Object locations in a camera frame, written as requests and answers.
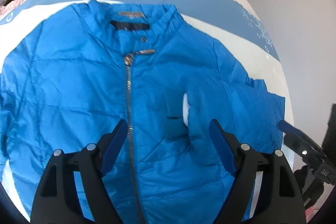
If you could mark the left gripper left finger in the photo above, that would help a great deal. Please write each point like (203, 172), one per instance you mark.
(71, 189)

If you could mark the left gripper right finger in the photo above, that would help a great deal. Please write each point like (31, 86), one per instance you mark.
(264, 188)

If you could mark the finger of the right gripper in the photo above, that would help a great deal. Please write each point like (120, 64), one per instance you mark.
(285, 127)

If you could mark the blue puffer jacket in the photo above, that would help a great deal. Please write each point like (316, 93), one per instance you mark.
(77, 73)

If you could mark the blue and white bedsheet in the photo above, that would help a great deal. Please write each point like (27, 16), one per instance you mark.
(236, 27)

